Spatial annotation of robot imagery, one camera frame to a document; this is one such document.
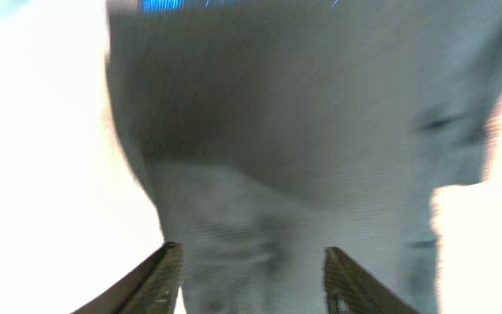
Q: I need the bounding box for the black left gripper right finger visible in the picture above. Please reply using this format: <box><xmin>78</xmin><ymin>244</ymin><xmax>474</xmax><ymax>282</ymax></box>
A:
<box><xmin>323</xmin><ymin>247</ymin><xmax>419</xmax><ymax>314</ymax></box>

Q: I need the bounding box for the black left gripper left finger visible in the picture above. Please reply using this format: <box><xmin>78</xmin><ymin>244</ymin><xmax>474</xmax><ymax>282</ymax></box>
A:
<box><xmin>72</xmin><ymin>242</ymin><xmax>183</xmax><ymax>314</ymax></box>

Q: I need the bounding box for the black cloth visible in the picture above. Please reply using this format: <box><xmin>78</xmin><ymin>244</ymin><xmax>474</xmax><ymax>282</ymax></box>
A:
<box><xmin>107</xmin><ymin>0</ymin><xmax>502</xmax><ymax>314</ymax></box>

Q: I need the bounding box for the blue glitter cloth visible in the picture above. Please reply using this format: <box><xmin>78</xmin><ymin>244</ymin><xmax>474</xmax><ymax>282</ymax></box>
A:
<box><xmin>137</xmin><ymin>0</ymin><xmax>241</xmax><ymax>14</ymax></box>

